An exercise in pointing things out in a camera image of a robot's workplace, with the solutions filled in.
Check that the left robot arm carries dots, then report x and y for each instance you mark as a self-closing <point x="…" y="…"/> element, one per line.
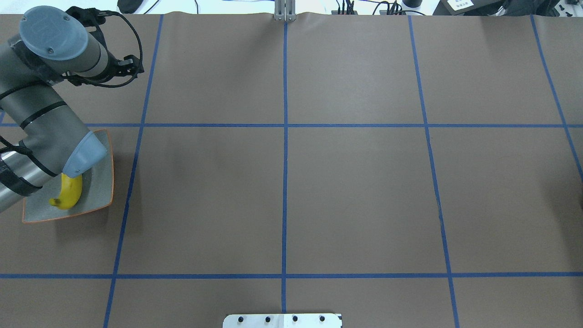
<point x="52" y="46"/>

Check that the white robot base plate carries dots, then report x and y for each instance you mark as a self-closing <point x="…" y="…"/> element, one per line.
<point x="284" y="320"/>

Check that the grey square plate orange rim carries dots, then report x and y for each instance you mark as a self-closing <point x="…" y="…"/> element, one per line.
<point x="97" y="191"/>

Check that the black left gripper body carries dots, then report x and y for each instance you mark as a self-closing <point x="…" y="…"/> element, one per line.
<point x="112" y="67"/>

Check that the black computer mouse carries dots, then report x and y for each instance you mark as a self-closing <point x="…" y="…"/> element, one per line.
<point x="129" y="6"/>

